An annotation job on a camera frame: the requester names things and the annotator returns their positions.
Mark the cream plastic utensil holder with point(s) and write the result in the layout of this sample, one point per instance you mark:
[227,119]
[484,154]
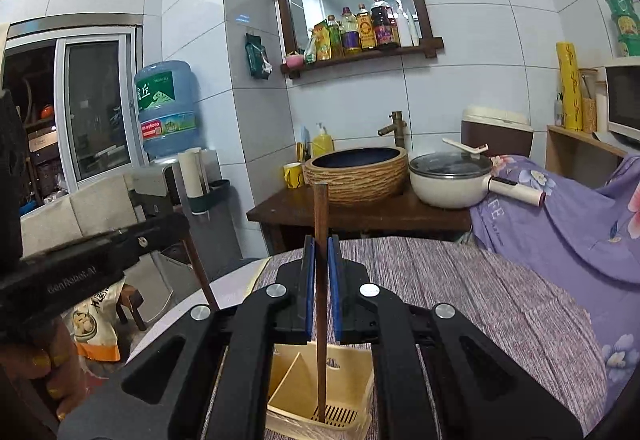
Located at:
[300,385]

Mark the yellow cooking oil bottle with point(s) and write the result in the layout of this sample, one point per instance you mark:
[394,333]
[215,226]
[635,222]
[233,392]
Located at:
[366,32]

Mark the white plastic spoon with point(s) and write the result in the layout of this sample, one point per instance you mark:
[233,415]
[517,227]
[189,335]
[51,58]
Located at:
[462,146]

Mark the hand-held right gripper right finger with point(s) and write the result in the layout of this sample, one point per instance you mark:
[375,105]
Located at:
[334,290]

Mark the blue water jug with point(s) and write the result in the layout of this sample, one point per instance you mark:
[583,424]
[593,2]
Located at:
[167,110]

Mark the yellow soap pump bottle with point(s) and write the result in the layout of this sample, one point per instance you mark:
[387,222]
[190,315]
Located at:
[322,142]

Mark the wooden framed wall mirror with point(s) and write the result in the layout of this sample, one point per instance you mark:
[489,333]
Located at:
[320,5]

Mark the small wooden stool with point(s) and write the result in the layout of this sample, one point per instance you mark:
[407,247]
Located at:
[132,305]

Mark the yellow refill pouch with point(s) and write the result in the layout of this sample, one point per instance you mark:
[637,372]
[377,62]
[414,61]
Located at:
[322,42]

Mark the green hanging bag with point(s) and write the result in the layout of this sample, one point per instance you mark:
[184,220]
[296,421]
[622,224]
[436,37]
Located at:
[257,57]

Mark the tall storage jar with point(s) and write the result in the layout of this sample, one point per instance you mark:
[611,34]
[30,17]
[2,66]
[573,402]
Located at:
[590,105]

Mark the grey water dispenser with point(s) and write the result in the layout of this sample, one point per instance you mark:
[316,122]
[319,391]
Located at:
[155,185]

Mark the brown wooden chopstick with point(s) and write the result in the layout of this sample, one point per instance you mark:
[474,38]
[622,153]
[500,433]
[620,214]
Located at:
[202,277]
[320,210]

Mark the white microwave oven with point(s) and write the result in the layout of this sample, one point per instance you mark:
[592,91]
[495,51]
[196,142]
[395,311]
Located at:
[625,95]

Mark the light wooden shelf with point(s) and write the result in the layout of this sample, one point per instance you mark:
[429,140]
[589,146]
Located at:
[565,155]

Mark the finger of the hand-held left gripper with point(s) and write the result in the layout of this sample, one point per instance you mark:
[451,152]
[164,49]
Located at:
[155,235]

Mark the pink bowl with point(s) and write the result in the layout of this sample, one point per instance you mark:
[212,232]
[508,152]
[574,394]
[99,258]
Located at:
[294,61]

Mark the glass pot lid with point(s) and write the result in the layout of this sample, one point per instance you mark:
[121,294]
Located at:
[450,165]

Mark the yellow wrap roll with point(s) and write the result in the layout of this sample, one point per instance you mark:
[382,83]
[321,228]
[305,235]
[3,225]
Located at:
[570,85]

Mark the woven pattern sink basin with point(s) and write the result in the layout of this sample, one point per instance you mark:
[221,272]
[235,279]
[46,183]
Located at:
[360,180]

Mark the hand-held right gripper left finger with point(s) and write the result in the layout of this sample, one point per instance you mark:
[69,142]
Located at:
[310,285]

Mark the purple floral cloth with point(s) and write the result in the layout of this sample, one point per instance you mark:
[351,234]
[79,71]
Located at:
[575,230]

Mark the white plastic bottle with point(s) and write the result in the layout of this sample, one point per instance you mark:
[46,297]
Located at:
[407,27]

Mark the bronze faucet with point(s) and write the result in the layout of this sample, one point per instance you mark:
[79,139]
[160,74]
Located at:
[400,130]

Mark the white cooking pot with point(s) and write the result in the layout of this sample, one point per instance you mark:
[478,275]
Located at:
[445,192]

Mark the person's left hand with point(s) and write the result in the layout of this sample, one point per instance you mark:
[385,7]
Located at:
[30,365]

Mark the printed snack bag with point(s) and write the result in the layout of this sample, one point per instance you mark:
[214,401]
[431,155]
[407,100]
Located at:
[95,330]

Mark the dark soy sauce bottle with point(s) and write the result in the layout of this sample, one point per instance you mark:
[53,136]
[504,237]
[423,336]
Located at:
[384,27]

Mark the dark wooden vanity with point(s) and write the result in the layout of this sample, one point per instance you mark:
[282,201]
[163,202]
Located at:
[300,212]

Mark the yellow mug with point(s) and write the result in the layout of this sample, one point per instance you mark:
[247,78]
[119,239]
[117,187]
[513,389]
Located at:
[293,176]

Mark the purple label bottle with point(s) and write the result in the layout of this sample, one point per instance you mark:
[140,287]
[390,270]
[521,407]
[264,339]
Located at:
[351,37]

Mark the brown and white rice cooker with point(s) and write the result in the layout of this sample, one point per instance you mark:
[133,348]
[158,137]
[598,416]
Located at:
[500,132]

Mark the sliding window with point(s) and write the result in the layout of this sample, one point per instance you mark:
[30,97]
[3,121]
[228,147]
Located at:
[95,110]

